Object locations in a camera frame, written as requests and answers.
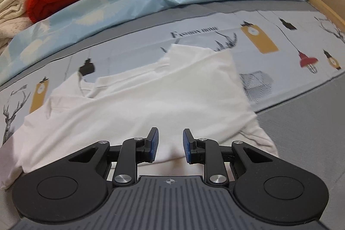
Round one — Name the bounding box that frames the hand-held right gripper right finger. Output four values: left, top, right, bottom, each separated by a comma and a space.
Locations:
183, 128, 273, 187

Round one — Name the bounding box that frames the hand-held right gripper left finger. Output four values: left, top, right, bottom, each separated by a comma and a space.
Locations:
69, 127, 159, 187

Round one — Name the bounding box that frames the white garment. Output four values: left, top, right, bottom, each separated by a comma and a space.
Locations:
0, 44, 279, 190

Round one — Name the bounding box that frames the grey deer print bed sheet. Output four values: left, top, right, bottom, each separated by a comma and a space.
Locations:
0, 0, 345, 230

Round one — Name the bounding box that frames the cream folded blanket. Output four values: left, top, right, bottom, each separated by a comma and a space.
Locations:
0, 0, 36, 48

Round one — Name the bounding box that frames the wooden bed frame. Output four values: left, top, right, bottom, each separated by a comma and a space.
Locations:
243, 0, 345, 43

